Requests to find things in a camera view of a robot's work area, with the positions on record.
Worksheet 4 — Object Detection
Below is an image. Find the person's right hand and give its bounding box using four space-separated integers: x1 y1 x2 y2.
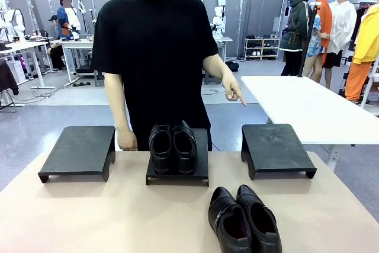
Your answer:
117 129 139 152

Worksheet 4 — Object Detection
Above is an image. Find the person's left hand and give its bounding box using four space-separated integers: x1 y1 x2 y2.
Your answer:
221 71 248 108

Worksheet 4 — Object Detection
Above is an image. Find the black perforated shoe without buckle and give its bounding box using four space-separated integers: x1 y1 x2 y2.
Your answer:
148 122 174 175

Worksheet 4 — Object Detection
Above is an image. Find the black perforated shoe with buckle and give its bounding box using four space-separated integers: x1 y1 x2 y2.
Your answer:
172 120 198 176

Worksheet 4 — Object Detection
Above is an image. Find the person's left forearm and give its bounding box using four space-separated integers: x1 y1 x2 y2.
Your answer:
202 53 235 81

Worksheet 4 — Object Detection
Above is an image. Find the person's right forearm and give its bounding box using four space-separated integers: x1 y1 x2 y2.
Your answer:
106 95 133 135

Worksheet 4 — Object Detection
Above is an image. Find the black shoe stand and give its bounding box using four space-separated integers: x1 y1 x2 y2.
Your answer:
145 128 210 187
240 123 317 181
37 126 116 184

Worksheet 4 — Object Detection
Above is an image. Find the person in black t-shirt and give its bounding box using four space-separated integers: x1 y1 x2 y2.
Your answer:
90 0 219 152

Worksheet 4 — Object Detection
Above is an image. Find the seated person black cap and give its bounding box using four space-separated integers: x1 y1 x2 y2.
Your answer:
46 15 66 73

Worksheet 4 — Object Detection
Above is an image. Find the person in blue jacket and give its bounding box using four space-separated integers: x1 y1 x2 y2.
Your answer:
56 0 75 41

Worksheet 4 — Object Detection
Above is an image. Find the black bag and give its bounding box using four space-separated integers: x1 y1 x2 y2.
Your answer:
224 60 241 73

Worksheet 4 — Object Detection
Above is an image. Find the white shoe rack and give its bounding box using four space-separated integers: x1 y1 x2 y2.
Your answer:
244 36 281 62

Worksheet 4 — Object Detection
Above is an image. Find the white humanoid robot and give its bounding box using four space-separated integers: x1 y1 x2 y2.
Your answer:
210 5 227 40

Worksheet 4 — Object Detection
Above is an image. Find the white folding table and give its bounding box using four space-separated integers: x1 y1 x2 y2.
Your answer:
240 75 379 174

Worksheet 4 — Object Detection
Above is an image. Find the child mannequin floral shirt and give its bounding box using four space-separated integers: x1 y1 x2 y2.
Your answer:
306 14 322 59

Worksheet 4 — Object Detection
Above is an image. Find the white desk with drawers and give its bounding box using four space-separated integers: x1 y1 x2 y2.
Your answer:
49 37 99 85

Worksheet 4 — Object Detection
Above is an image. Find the mannequin in orange shirt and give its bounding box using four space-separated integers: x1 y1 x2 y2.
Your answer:
301 0 335 82

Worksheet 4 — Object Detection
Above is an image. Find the figure in white shirt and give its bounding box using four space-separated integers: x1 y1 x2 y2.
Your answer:
322 0 358 90

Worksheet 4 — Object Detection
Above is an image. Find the dark hanging garment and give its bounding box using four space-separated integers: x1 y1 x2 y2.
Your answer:
0 59 20 97

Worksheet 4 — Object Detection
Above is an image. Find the rack of dark clothes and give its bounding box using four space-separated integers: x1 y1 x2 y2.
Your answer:
348 2 372 53

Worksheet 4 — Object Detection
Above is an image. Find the mannequin in yellow hoodie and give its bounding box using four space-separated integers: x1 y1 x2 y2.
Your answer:
344 4 379 103

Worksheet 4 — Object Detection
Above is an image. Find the long white desk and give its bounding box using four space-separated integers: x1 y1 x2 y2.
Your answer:
0 40 56 90

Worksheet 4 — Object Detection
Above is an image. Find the black smooth shoe silver strap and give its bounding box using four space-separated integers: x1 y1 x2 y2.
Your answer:
208 186 253 253

